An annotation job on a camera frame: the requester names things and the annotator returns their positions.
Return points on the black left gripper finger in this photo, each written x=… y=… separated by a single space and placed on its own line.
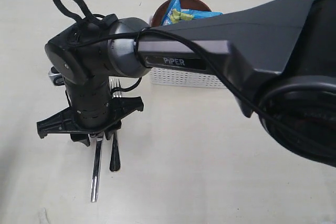
x=59 y=123
x=119 y=108

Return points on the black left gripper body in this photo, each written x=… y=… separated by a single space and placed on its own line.
x=90 y=102

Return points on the silver metal fork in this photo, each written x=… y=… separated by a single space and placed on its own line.
x=115 y=163

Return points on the silver table knife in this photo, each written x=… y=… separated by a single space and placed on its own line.
x=96 y=168

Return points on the blue chips bag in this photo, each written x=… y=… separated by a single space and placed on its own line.
x=175 y=14

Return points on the brown wooden plate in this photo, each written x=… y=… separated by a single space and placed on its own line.
x=185 y=4

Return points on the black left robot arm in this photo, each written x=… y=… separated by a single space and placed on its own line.
x=277 y=59

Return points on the white perforated plastic basket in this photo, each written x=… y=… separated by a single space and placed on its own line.
x=176 y=78

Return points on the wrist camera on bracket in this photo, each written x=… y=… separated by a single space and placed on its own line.
x=55 y=77

